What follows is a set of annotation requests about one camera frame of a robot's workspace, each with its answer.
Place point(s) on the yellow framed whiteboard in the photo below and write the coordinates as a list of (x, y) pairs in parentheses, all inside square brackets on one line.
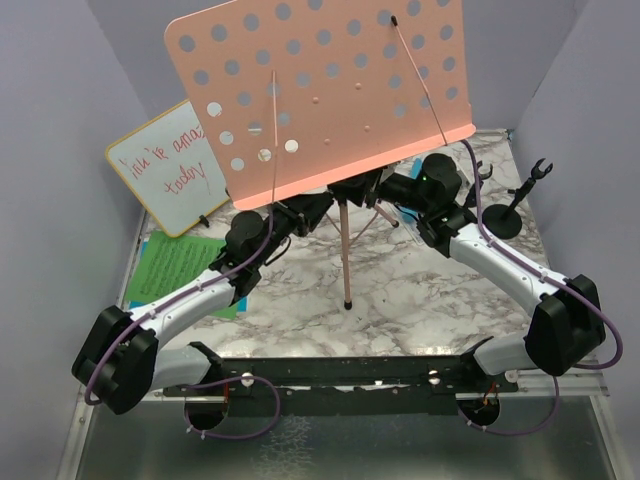
[(169, 166)]

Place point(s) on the blue toy microphone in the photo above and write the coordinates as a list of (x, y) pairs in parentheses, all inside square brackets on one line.
[(416, 168)]

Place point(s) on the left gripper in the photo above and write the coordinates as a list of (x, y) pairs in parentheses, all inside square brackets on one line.
[(311, 208)]

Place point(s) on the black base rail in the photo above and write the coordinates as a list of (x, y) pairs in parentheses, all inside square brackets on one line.
[(340, 386)]

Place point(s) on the green sheet music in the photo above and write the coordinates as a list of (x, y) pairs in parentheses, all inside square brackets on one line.
[(167, 264)]

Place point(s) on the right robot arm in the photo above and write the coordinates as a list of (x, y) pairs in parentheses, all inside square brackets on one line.
[(565, 324)]

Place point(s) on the black mic stand front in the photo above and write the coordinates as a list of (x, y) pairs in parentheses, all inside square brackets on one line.
[(503, 220)]

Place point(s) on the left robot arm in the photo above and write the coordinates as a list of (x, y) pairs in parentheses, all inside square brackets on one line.
[(117, 362)]

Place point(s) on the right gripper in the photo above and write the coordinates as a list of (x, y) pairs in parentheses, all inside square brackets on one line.
[(374, 194)]

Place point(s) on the pink music stand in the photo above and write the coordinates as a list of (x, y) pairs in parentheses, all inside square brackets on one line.
[(305, 97)]

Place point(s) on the white remote packet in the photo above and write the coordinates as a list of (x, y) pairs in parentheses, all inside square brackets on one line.
[(407, 219)]

